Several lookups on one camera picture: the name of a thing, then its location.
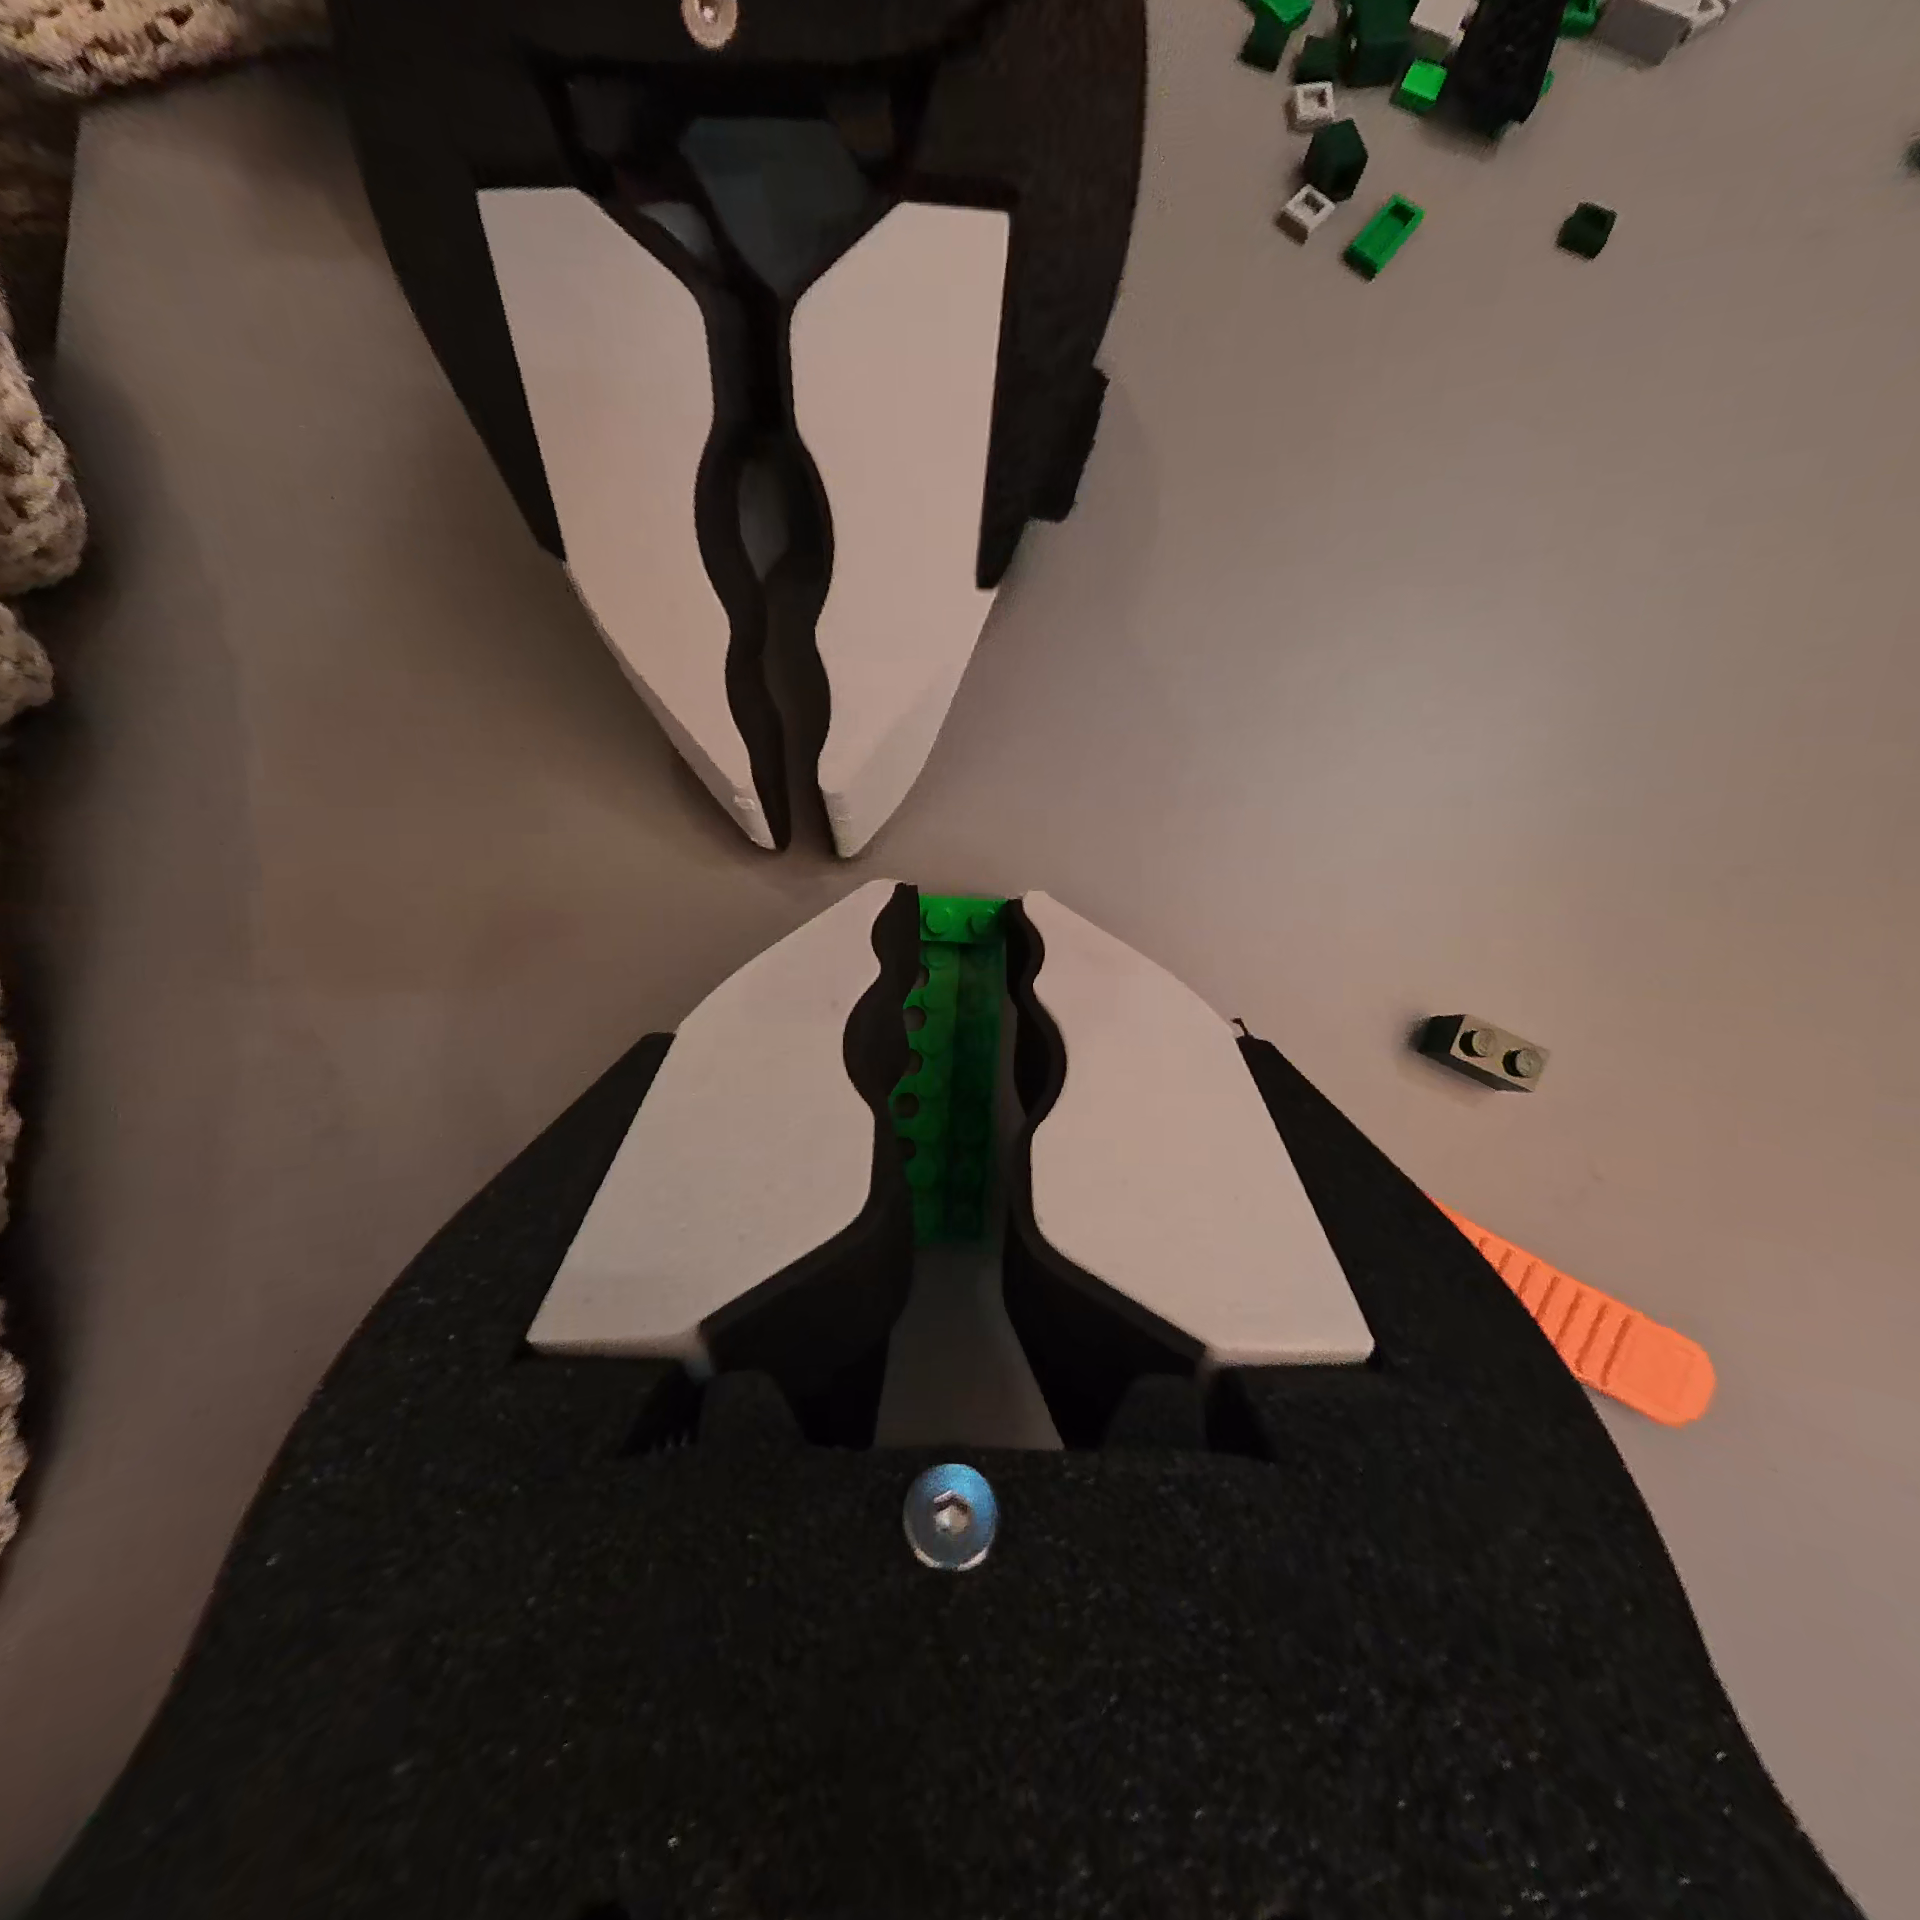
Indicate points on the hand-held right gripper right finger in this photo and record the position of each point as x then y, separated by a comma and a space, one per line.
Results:
1182, 1184

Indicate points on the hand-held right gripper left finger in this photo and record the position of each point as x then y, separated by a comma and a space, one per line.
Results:
736, 1152

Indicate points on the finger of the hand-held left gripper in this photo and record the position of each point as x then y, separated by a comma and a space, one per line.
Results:
615, 450
913, 480

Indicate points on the narrow green lego plate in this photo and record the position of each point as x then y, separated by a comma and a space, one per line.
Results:
976, 1077

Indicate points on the small bright green lego brick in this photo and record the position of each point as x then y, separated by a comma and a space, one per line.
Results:
960, 917

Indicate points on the pile of lego pieces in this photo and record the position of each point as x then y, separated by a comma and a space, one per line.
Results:
1383, 237

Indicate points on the small dark green grey brick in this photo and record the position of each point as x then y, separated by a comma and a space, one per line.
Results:
1476, 1055

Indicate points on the orange brick separator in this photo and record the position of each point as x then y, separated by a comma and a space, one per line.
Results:
1603, 1336

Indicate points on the cream knit sweater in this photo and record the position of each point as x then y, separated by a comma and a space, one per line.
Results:
31, 495

